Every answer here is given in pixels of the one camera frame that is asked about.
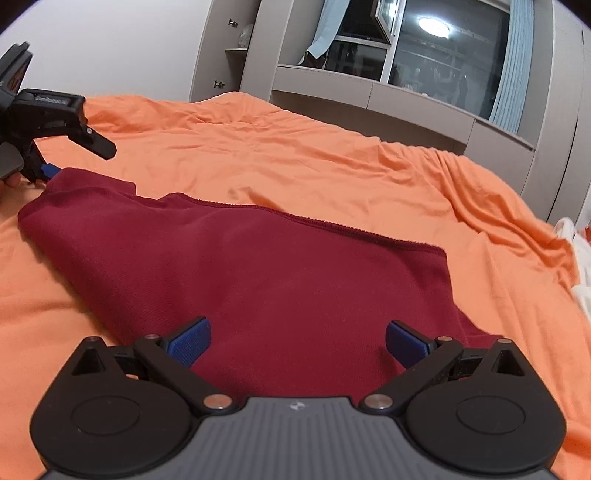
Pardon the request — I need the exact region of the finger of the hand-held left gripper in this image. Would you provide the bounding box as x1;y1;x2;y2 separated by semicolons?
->
20;140;64;186
75;124;117;161

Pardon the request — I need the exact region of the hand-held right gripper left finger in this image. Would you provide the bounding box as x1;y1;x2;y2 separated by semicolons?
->
69;316;236;415

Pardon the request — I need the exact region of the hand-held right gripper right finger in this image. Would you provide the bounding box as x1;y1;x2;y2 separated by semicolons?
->
359;320;529;415

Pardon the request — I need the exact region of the dark red long-sleeve shirt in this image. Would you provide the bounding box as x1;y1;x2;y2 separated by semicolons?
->
17;167;505;403

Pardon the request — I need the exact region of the cream clothes pile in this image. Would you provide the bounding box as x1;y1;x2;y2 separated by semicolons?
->
553;217;591;320

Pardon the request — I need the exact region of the grey open wardrobe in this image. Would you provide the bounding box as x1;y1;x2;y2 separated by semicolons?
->
188;0;262;104

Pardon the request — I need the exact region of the orange bedsheet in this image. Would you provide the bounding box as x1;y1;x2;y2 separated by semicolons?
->
0;91;591;480

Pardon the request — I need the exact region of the grey window seat cabinet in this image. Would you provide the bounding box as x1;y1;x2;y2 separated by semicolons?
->
271;64;537;188

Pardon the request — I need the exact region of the light blue curtain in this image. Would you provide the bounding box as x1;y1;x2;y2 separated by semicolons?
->
488;0;537;136
306;0;348;60

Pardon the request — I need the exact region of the grey closed wardrobe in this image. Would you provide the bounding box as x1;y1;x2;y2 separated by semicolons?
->
523;0;591;224

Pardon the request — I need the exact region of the glass window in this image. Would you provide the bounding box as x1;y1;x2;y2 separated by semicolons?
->
323;0;514;124

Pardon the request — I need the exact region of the open window sash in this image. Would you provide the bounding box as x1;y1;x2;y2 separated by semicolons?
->
370;0;408;45

